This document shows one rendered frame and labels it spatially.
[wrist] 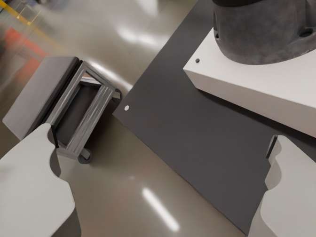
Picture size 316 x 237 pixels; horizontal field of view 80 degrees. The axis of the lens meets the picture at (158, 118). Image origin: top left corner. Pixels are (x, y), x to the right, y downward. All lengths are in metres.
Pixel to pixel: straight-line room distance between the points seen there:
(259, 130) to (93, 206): 0.77
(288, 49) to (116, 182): 0.76
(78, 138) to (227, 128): 0.72
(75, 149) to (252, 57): 0.81
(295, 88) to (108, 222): 0.77
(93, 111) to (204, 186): 0.70
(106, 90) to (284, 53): 0.79
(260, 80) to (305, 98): 0.06
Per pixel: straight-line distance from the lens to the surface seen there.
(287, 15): 0.29
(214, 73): 0.34
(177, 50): 0.55
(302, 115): 0.30
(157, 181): 0.75
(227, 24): 0.31
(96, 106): 0.94
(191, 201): 0.68
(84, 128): 0.94
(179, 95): 0.44
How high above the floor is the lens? 0.63
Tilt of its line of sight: 48 degrees down
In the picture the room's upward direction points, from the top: 51 degrees counter-clockwise
